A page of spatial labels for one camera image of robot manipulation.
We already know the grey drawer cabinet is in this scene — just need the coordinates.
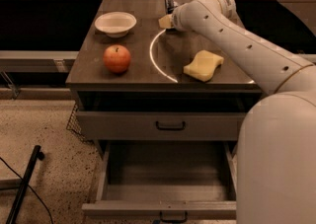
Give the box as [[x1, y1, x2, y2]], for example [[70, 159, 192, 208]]
[[66, 0, 261, 152]]

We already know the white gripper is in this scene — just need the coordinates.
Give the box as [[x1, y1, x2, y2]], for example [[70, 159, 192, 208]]
[[158, 4, 191, 32]]

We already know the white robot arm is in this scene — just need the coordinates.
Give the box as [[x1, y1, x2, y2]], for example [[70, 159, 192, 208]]
[[165, 0, 316, 224]]

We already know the top drawer with handle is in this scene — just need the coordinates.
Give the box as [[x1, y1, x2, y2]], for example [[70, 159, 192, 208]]
[[76, 112, 245, 141]]

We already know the wire mesh basket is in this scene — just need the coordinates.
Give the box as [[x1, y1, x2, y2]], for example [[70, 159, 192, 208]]
[[66, 105, 93, 144]]

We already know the yellow sponge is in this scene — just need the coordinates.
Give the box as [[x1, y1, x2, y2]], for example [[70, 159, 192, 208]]
[[183, 50, 224, 82]]

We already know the black cable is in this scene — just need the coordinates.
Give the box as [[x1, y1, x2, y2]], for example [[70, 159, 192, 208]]
[[0, 156, 55, 224]]

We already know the open middle drawer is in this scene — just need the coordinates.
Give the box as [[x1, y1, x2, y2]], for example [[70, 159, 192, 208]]
[[82, 141, 236, 224]]

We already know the black stand leg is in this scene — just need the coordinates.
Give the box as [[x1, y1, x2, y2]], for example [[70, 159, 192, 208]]
[[6, 145, 44, 224]]

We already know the red apple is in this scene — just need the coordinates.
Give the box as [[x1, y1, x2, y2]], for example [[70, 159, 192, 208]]
[[103, 44, 131, 74]]

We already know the blue chip bag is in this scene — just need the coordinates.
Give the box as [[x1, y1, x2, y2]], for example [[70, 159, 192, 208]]
[[164, 0, 179, 14]]

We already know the white bowl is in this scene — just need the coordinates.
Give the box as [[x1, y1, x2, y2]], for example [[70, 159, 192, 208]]
[[95, 12, 137, 37]]

